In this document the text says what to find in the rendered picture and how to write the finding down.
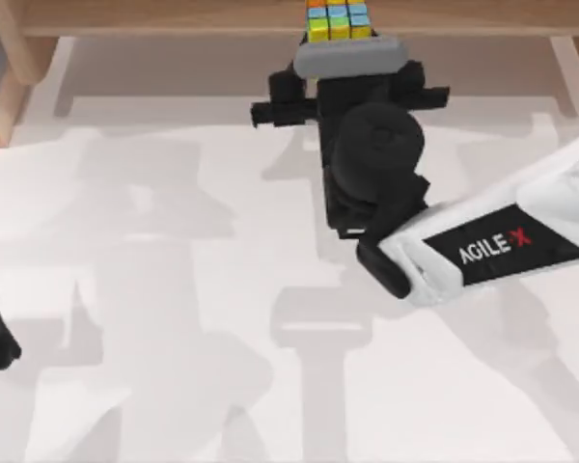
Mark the multicoloured puzzle cube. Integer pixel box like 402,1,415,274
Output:
304,0,373,44

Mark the pale grey rounded box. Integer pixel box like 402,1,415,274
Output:
292,37,409,79

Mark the wooden shelf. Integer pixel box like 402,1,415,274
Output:
0,0,579,148

